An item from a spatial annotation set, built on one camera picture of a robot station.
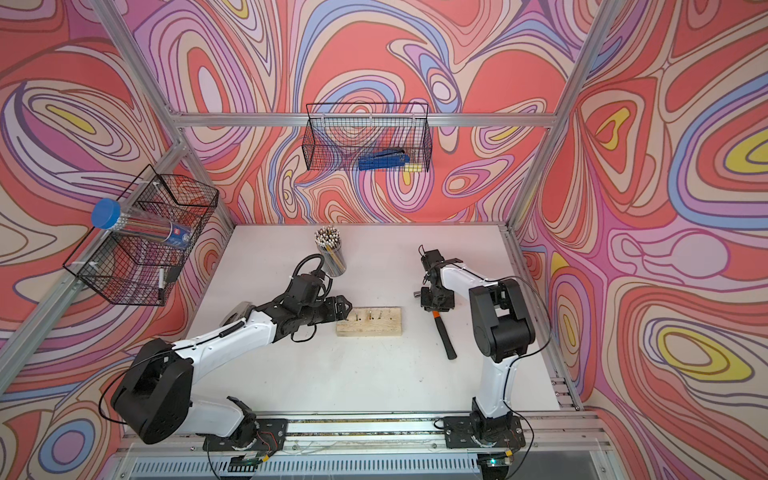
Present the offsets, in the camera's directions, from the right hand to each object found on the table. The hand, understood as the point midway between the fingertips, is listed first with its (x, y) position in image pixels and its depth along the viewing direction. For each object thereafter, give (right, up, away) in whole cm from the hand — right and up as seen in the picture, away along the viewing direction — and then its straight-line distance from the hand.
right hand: (435, 315), depth 96 cm
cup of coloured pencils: (-34, +24, -4) cm, 42 cm away
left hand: (-27, +4, -10) cm, 29 cm away
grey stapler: (-63, +1, -3) cm, 63 cm away
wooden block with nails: (-20, -1, -5) cm, 21 cm away
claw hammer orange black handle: (+2, -6, -7) cm, 9 cm away
